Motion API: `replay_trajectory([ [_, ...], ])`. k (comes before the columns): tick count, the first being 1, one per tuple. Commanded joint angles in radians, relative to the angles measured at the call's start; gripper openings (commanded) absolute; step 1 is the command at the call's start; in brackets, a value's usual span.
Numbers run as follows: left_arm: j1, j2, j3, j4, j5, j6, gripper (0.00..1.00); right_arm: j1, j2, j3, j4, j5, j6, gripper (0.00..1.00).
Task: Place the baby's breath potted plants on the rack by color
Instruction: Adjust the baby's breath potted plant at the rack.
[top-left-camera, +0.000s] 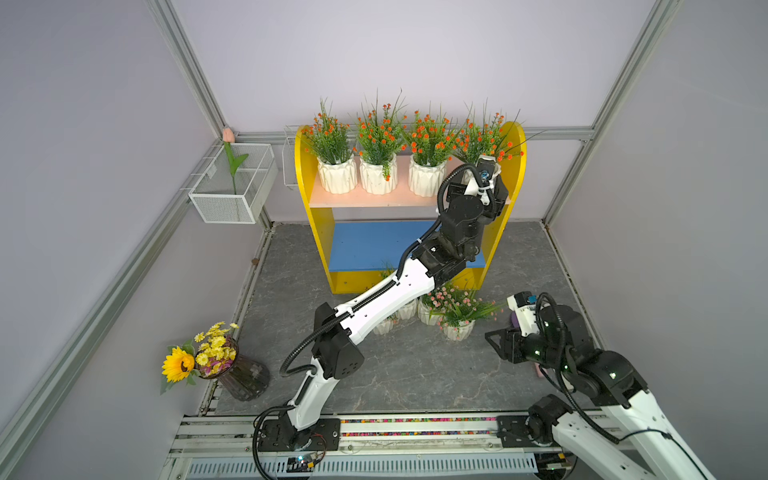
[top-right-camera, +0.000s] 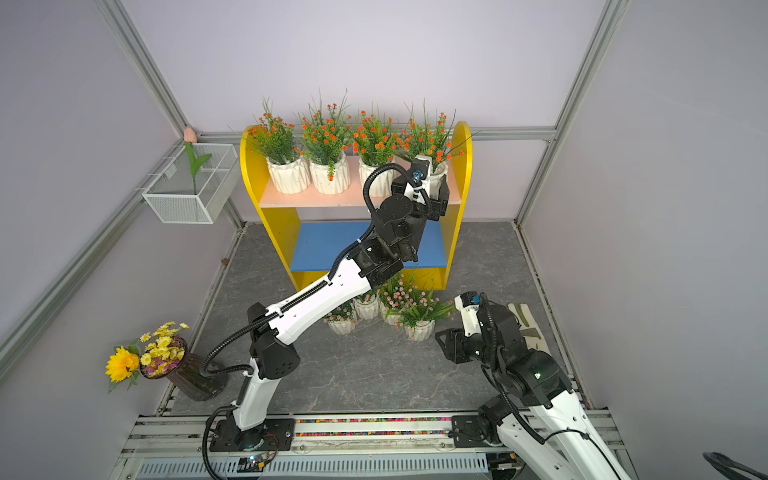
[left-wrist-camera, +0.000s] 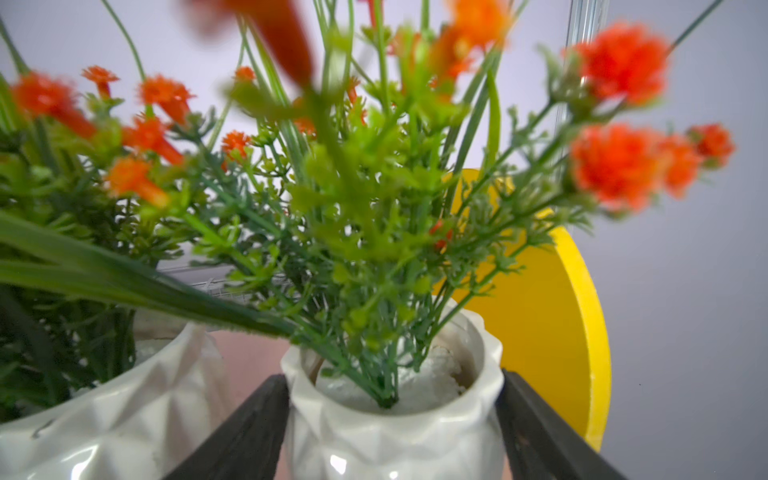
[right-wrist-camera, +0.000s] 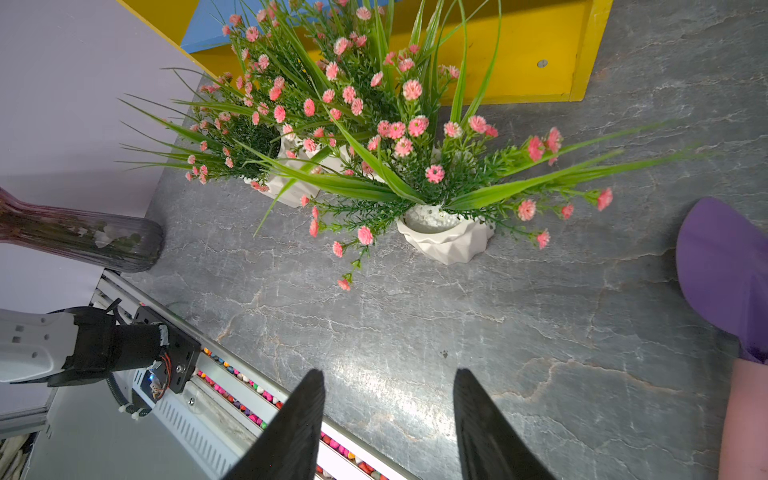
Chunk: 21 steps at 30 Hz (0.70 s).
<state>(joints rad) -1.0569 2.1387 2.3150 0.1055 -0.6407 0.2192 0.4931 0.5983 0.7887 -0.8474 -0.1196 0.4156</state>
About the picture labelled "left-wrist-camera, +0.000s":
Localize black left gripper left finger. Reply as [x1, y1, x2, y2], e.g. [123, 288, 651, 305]
[165, 374, 289, 480]

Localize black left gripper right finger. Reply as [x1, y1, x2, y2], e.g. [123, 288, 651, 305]
[495, 370, 625, 480]

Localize orange flower pot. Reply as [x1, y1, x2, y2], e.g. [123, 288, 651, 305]
[0, 0, 736, 480]
[0, 0, 265, 480]

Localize yellow pink blue shelf rack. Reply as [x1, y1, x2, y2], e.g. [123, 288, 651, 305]
[209, 169, 613, 480]

